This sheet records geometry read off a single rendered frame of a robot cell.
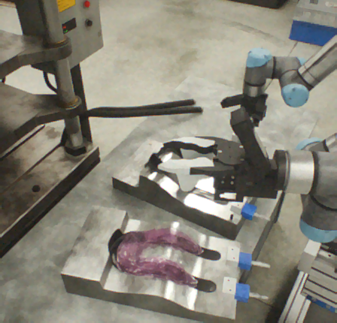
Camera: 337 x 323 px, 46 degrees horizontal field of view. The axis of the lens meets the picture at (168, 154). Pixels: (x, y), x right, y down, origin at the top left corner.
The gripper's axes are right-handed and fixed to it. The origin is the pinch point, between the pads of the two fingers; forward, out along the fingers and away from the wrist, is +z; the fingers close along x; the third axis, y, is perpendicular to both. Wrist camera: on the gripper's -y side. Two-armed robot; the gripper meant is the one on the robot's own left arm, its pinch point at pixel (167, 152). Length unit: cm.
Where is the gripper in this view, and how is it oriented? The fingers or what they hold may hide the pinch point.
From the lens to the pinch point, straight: 70.0
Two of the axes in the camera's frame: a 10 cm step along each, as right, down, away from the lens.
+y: -0.1, 8.3, 5.6
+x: 1.1, -5.6, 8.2
